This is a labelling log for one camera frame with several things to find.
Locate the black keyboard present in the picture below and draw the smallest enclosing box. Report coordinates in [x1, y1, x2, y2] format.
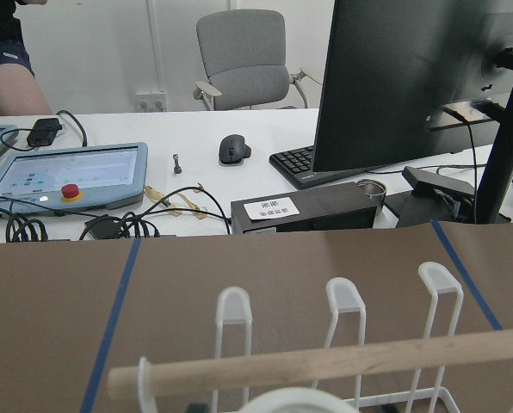
[269, 146, 319, 189]

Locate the person in dark shorts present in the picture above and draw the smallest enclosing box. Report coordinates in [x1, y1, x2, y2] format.
[0, 1, 52, 116]

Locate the white plastic cup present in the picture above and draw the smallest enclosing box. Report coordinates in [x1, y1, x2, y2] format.
[238, 387, 355, 413]

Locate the grey office chair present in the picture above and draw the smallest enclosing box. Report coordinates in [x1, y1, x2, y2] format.
[193, 9, 309, 111]

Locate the white wire cup rack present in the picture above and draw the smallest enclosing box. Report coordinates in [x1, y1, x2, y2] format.
[106, 261, 513, 413]

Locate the black power adapter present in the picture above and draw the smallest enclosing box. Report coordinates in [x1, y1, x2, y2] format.
[27, 118, 63, 148]

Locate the black box with label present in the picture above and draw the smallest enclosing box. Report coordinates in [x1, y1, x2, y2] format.
[231, 182, 377, 234]

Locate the black computer mouse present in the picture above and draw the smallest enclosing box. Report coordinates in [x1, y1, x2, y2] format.
[218, 134, 252, 166]

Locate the black computer monitor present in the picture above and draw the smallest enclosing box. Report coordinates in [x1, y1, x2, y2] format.
[312, 1, 513, 225]

